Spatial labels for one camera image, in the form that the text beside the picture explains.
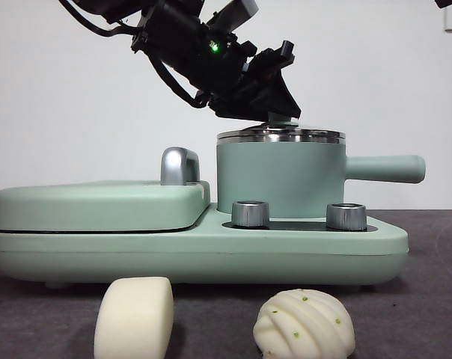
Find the mint green steel-lined saucepan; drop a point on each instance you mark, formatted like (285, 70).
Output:
(278, 175)

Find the pleated white bun green specks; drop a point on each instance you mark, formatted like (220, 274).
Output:
(304, 325)

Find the mint green breakfast machine base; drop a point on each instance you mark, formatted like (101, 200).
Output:
(211, 258)

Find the glass lid with green knob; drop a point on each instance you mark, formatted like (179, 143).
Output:
(282, 122)

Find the mint green griddle cover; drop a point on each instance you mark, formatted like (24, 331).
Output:
(99, 205)

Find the silver control knob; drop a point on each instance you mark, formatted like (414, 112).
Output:
(346, 217)
(250, 215)

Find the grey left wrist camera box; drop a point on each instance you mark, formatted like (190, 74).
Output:
(233, 13)

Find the smooth white steamed bun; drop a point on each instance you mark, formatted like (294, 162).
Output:
(136, 318)

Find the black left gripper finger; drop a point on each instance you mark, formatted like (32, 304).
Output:
(274, 97)

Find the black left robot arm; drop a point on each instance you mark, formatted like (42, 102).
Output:
(166, 22)

